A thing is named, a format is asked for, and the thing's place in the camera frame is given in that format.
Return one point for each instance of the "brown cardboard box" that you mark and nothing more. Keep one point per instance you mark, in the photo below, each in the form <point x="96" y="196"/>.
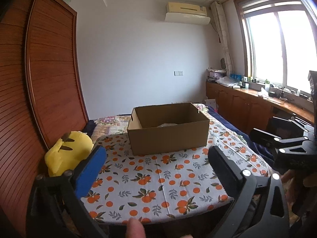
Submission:
<point x="146" y="139"/>

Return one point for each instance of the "wall air conditioner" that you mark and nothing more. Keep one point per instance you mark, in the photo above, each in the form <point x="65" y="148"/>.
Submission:
<point x="186" y="13"/>

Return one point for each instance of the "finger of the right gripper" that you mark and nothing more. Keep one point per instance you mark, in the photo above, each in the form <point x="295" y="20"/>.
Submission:
<point x="272" y="141"/>
<point x="299" y="122"/>

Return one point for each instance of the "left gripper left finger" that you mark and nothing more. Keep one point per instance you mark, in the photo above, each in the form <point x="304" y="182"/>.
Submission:
<point x="56" y="209"/>

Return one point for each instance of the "wooden window cabinet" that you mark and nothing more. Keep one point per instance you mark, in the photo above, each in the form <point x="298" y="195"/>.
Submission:
<point x="245" y="110"/>

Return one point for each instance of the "yellow plush toy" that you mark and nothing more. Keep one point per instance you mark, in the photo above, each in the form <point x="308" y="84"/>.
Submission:
<point x="68" y="152"/>

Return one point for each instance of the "window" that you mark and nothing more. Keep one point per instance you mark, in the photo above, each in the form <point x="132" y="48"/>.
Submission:
<point x="280" y="43"/>

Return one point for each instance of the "person's left hand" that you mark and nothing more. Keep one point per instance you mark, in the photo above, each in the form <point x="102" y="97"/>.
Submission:
<point x="135" y="229"/>

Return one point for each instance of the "long white plastic packet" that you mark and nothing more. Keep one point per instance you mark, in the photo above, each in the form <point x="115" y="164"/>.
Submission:
<point x="167" y="125"/>

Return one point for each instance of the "person's right hand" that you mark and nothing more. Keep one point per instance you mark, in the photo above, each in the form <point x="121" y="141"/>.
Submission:
<point x="309" y="180"/>

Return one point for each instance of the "window curtain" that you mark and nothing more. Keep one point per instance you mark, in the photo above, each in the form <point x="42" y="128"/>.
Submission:
<point x="223" y="33"/>

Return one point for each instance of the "red wooden wardrobe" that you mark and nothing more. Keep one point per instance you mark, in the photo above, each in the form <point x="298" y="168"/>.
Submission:
<point x="41" y="96"/>

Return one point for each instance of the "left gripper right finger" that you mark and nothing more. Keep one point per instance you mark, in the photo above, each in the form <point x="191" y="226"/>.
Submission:
<point x="259" y="208"/>

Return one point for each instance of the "white wall switch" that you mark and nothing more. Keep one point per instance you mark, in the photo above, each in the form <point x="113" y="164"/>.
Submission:
<point x="178" y="73"/>

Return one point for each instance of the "orange print bed sheet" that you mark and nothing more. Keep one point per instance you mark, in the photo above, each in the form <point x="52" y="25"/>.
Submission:
<point x="161" y="187"/>

